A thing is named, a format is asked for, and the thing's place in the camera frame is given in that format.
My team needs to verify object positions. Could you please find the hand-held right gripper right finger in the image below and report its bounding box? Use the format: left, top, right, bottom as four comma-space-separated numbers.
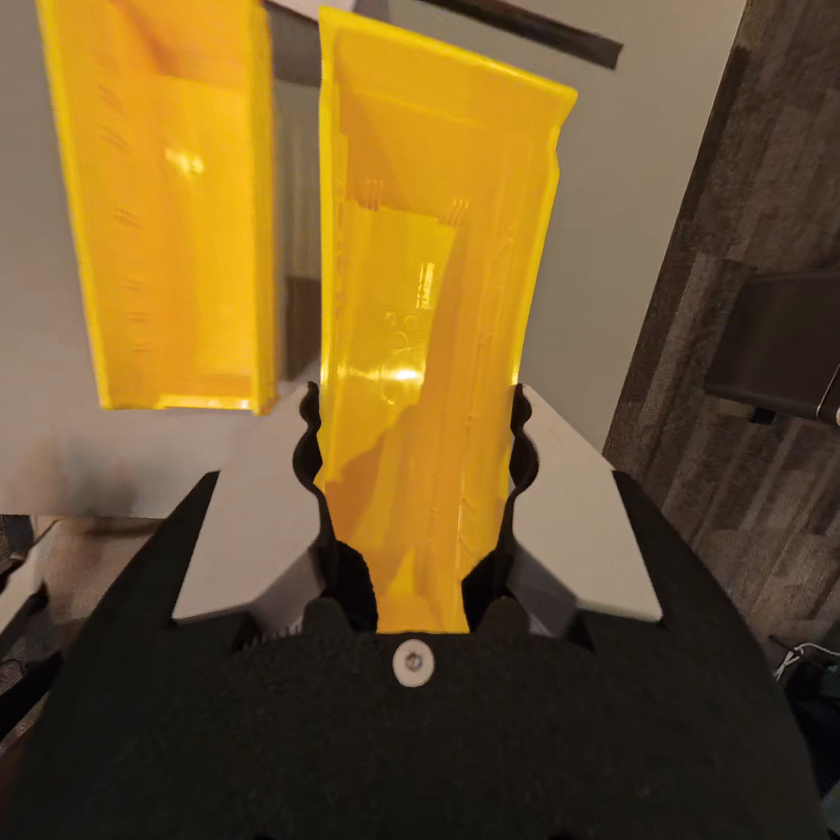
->
461, 384, 664, 639

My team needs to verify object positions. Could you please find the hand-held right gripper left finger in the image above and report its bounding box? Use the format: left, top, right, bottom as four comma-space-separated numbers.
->
172, 382, 380, 636

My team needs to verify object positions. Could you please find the yellow plastic storage bin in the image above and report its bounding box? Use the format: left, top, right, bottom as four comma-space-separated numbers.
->
36, 0, 277, 416
318, 7, 578, 634

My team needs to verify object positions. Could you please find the grey desk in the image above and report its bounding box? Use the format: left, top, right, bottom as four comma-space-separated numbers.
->
0, 0, 749, 526

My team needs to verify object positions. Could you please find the black tray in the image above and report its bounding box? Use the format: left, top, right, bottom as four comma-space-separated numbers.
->
705, 269, 840, 424

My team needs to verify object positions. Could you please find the white cable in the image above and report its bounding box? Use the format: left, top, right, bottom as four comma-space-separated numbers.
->
773, 643, 840, 683

